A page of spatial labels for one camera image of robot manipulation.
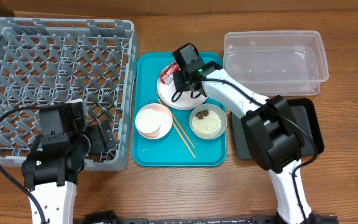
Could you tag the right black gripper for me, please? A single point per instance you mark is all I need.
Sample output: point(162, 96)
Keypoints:
point(186, 83)

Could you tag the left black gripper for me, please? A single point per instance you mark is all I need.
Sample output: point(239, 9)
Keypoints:
point(99, 145)

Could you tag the red snack wrapper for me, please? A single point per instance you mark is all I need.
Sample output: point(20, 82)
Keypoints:
point(166, 75)

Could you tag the grey-green bowl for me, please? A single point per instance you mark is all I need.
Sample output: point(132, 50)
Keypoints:
point(215, 108)

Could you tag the brown food chunk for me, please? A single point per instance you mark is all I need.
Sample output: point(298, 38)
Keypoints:
point(202, 114)

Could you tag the pink bowl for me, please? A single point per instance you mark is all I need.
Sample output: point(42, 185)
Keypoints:
point(165, 118)

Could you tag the white paper cup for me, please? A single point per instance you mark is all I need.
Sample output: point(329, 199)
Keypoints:
point(148, 123)

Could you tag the pile of white rice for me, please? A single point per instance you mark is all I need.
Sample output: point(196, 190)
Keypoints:
point(208, 127)

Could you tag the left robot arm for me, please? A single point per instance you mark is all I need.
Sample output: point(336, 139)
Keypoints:
point(51, 169)

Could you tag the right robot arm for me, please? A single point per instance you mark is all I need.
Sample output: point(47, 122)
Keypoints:
point(273, 137)

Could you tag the clear plastic waste bin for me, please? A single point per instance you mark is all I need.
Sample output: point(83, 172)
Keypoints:
point(277, 62)

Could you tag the black food waste tray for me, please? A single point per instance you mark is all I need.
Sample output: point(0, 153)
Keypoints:
point(305, 115)

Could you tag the pale pink round plate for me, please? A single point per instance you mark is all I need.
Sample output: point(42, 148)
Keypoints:
point(185, 101)

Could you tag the upper wooden chopstick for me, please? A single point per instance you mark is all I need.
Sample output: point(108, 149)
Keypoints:
point(179, 126)

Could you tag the wooden chopstick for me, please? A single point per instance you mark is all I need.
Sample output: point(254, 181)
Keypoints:
point(178, 131)
point(179, 126)

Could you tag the lower wooden chopstick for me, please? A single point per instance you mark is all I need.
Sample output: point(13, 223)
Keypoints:
point(178, 131)

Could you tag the teal serving tray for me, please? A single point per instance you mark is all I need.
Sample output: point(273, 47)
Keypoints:
point(170, 150)

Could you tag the grey plastic dish rack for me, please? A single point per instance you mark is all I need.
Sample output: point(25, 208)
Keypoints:
point(50, 61)

